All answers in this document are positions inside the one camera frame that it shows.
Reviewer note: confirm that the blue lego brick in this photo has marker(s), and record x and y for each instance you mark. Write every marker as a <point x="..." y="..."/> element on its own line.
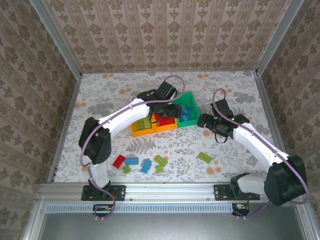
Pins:
<point x="187" y="117"/>
<point x="146" y="166"/>
<point x="186" y="108"/>
<point x="131" y="160"/>

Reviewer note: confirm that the long red lego brick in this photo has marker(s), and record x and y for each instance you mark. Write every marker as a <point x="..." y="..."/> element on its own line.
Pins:
<point x="119" y="160"/>
<point x="167" y="121"/>

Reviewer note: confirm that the green plastic bin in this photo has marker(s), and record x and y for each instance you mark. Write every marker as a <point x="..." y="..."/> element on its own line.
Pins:
<point x="191" y="98"/>

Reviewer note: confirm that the orange plastic bin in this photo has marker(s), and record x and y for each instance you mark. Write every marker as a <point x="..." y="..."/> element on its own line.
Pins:
<point x="165" y="128"/>
<point x="142" y="133"/>

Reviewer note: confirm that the long green lego brick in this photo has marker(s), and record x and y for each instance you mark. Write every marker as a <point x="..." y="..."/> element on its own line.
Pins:
<point x="161" y="160"/>
<point x="204" y="157"/>

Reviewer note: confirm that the small green lego brick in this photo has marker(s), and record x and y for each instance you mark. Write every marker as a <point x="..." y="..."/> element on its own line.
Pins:
<point x="127" y="169"/>
<point x="159" y="168"/>

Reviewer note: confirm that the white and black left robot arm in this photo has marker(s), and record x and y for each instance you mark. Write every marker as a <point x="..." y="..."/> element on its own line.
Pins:
<point x="125" y="117"/>

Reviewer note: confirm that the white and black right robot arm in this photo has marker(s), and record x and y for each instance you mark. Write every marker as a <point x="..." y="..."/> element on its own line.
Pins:
<point x="257" y="145"/>

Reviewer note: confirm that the floral patterned table cloth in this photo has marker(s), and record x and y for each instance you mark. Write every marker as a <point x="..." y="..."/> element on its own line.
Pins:
<point x="112" y="87"/>

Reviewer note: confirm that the grey metal sheet panel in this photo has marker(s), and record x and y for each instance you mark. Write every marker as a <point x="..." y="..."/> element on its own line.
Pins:
<point x="170" y="227"/>

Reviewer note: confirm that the aluminium side rail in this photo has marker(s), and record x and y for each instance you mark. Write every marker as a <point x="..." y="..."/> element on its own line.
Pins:
<point x="266" y="100"/>
<point x="66" y="120"/>

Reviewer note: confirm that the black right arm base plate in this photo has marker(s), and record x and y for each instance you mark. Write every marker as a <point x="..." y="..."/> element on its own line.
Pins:
<point x="220" y="192"/>

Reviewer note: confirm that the long aluminium frame rail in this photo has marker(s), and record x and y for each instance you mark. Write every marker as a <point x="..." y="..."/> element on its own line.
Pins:
<point x="170" y="191"/>

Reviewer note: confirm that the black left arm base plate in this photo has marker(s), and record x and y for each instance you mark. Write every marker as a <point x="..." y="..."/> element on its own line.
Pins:
<point x="120" y="192"/>

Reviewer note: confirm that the aluminium frame post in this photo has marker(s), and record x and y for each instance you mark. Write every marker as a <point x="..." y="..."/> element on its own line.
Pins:
<point x="58" y="37"/>
<point x="277" y="37"/>

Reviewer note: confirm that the aluminium lower frame bar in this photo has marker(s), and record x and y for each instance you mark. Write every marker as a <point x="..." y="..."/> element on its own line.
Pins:
<point x="307" y="220"/>
<point x="35" y="220"/>

